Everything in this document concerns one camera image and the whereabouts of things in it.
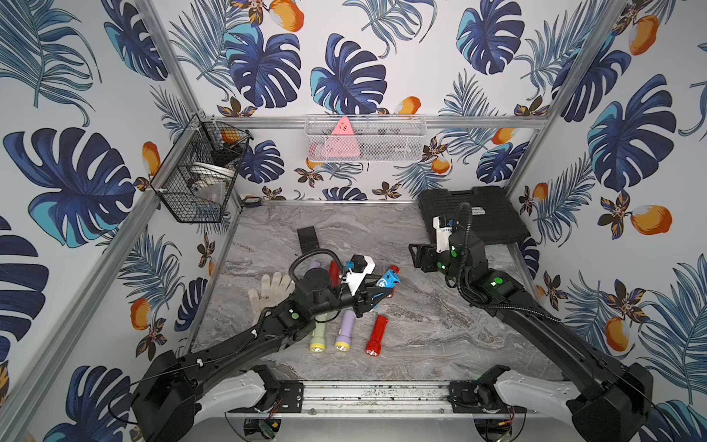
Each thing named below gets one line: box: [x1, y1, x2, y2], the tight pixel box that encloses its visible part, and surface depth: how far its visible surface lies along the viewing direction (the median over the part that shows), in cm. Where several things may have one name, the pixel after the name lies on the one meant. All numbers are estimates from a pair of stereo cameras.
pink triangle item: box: [322, 116, 361, 158], surface depth 92 cm
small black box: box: [296, 225, 320, 256], surface depth 106 cm
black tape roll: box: [243, 195, 263, 208], surface depth 124 cm
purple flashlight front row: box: [335, 309, 357, 352], surface depth 84 cm
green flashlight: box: [309, 314, 327, 354], surface depth 83 cm
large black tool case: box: [418, 186, 531, 247], surface depth 112 cm
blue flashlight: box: [376, 268, 402, 290], surface depth 67 cm
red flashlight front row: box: [364, 314, 389, 357], surface depth 85 cm
